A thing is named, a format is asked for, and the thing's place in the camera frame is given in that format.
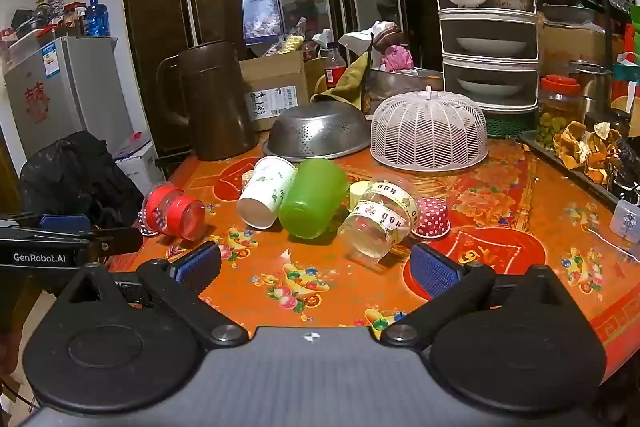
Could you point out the dark metal tray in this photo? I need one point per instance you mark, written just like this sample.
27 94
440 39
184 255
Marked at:
560 159

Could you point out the green plastic cup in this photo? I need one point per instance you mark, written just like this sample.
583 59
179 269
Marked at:
312 199

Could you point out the glass jar with red lid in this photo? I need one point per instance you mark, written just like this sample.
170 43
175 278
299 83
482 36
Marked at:
557 109

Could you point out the metal colander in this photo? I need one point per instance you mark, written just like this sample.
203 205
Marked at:
320 129

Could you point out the blue water bottle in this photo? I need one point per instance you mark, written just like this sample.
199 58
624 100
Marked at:
97 16

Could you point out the metal canister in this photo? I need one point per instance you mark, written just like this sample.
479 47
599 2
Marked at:
592 82

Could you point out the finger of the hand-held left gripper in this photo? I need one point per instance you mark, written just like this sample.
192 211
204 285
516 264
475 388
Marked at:
65 222
117 239

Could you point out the yellow snack packet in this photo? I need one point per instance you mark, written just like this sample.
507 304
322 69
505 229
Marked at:
285 44

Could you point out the white plastic food cover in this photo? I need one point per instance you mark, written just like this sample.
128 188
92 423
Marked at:
427 134

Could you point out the metal cooking pot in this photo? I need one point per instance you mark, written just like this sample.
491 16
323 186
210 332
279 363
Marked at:
35 19

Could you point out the pink cloth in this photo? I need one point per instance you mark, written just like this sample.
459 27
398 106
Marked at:
398 58

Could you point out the red-label sauce bottle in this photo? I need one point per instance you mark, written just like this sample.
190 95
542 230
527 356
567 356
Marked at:
334 69

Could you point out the grey refrigerator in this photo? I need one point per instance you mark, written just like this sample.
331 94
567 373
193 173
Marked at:
55 107

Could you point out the red transparent plastic cup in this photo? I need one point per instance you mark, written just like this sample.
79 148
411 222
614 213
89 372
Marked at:
175 212

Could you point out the white plastic bag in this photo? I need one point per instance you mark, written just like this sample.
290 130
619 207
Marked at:
365 38

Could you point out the tiered white dish rack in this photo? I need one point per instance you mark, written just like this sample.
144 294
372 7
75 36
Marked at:
482 19

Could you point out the white carton box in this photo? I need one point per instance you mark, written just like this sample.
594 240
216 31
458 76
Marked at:
137 164

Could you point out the olive green cloth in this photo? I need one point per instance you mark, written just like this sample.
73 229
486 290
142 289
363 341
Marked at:
345 84

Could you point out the orange floral tablecloth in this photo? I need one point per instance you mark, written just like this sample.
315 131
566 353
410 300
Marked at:
500 207

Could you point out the white plate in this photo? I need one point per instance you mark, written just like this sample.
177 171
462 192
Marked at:
490 88

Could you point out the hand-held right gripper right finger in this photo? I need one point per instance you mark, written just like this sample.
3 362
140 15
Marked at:
432 271

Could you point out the pile of dried orange peels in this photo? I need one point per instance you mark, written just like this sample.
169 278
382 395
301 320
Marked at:
580 144

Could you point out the green plastic basket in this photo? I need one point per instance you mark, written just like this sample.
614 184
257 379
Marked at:
510 123

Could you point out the cardboard box with label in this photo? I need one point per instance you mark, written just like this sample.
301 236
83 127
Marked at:
275 82

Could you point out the small clear plastic container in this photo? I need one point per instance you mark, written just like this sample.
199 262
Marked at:
627 219

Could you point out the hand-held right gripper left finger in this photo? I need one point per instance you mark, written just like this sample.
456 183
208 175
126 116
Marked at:
192 266

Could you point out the clear plastic cup with tape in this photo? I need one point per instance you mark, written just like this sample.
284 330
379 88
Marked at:
377 222

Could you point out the red polka-dot paper cup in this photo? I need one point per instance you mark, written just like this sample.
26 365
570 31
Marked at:
431 217

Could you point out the blue snack bag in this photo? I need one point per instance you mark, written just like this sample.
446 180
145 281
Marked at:
261 2

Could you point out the dark wooden wardrobe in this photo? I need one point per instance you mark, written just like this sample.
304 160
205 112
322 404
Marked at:
150 7

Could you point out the metal basin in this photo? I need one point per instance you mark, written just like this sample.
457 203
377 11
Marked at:
400 87

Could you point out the plain cardboard box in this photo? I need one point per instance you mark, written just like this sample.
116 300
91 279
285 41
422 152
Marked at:
570 49

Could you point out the black plastic bag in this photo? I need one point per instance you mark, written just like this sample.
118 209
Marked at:
70 177

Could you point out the white paper cup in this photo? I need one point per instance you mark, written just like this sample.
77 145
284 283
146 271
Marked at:
264 199

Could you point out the brown plastic pitcher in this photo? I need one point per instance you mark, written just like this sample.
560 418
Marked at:
212 107

